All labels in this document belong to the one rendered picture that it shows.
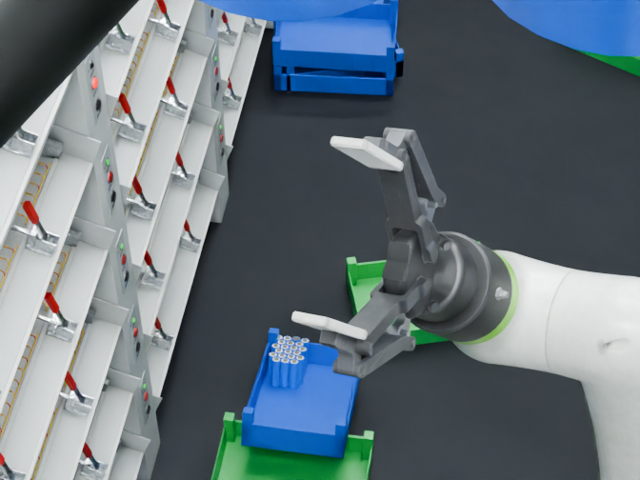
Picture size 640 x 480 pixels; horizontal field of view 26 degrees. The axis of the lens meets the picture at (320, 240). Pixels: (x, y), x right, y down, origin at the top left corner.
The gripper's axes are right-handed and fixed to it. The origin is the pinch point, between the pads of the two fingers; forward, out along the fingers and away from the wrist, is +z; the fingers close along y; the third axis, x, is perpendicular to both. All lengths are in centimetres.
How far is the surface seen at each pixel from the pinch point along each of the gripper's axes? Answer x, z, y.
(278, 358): -93, -155, -6
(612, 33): 41, 64, -4
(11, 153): -73, -43, 10
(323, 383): -87, -163, -9
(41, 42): 28, 66, -6
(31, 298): -75, -56, -7
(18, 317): -75, -54, -10
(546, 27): 40, 64, -4
